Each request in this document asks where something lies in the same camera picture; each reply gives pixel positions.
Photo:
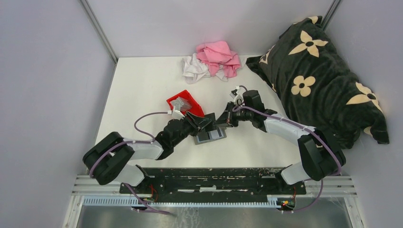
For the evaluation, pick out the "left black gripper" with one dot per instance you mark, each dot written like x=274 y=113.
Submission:
x=198 y=122

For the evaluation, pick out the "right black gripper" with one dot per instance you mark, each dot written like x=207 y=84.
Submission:
x=227 y=119

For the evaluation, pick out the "dark credit card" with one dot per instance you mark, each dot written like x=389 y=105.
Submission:
x=202 y=137

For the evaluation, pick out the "grey card holder wallet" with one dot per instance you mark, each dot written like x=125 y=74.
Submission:
x=216 y=134

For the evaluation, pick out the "red plastic bin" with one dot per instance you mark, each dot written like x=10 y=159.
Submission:
x=196 y=108

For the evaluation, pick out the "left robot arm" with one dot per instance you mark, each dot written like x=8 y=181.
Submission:
x=108 y=160

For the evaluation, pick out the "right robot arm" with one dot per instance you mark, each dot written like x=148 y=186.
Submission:
x=320 y=154

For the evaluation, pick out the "stack of cards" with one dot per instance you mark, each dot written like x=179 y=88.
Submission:
x=181 y=104

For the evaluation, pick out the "white cloth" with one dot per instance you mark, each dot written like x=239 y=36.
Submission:
x=194 y=70

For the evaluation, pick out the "pink cloth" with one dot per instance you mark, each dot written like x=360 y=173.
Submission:
x=217 y=56

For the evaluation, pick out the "black floral pillow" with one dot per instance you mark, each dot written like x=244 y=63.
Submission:
x=316 y=86

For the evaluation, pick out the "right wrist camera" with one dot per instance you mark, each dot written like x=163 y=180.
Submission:
x=236 y=95

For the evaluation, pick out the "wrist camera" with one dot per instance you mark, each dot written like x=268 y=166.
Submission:
x=175 y=114
x=236 y=95

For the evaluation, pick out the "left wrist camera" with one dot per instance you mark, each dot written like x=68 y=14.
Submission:
x=175 y=114

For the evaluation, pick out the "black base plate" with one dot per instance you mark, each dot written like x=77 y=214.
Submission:
x=215 y=185

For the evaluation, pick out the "aluminium rail frame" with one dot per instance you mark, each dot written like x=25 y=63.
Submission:
x=331 y=205

